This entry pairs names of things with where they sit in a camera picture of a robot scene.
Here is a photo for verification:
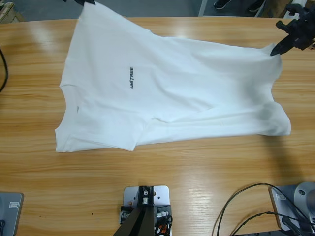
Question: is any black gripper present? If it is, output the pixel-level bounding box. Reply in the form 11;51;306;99
63;0;96;5
270;2;315;57

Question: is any white t-shirt with black print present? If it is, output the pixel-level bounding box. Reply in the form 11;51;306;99
54;2;292;153

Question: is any brown board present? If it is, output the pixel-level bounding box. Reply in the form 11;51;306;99
254;0;293;18

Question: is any wooden crate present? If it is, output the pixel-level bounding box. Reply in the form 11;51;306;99
0;0;25;24

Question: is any white post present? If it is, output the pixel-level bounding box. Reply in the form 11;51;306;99
198;0;210;17

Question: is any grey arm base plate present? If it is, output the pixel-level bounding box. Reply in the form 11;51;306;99
268;184;315;232
0;192;25;236

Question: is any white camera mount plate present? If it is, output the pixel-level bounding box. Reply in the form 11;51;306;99
122;185;171;209

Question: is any black wire tangle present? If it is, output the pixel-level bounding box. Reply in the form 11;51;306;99
154;215;174;236

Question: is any dark camera post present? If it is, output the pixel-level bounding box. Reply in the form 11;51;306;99
113;186;158;236

